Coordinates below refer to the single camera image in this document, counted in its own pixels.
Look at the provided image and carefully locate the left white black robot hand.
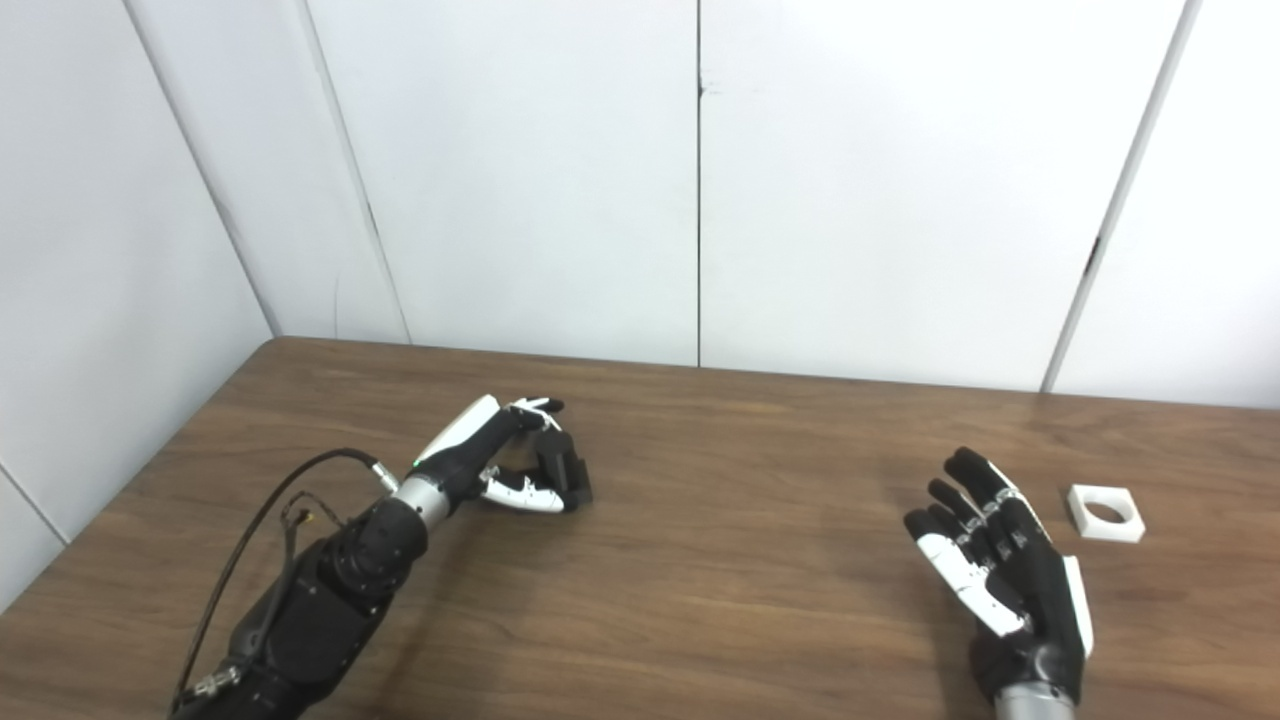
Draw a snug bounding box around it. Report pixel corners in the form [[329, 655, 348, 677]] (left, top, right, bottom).
[[410, 395, 593, 515]]

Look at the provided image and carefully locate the black peg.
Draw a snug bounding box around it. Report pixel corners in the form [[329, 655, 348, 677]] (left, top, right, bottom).
[[529, 424, 594, 512]]

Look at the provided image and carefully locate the thick black left wrist cable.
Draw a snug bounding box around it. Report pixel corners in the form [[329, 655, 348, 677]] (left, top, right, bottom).
[[168, 448, 403, 713]]

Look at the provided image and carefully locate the white square piece with hole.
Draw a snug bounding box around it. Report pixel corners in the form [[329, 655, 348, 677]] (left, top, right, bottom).
[[1066, 484, 1146, 545]]

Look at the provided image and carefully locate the thin black left arm wire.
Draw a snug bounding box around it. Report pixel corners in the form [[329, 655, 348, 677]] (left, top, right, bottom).
[[255, 492, 346, 641]]

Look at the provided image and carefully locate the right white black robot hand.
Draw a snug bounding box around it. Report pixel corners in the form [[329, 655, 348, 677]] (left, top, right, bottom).
[[903, 447, 1095, 703]]

